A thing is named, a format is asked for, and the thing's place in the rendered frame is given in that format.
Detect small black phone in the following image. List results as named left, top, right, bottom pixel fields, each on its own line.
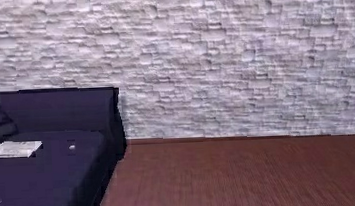
left=66, top=139, right=78, bottom=156

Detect dark navy sofa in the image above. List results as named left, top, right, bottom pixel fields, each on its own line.
left=0, top=85, right=130, bottom=206

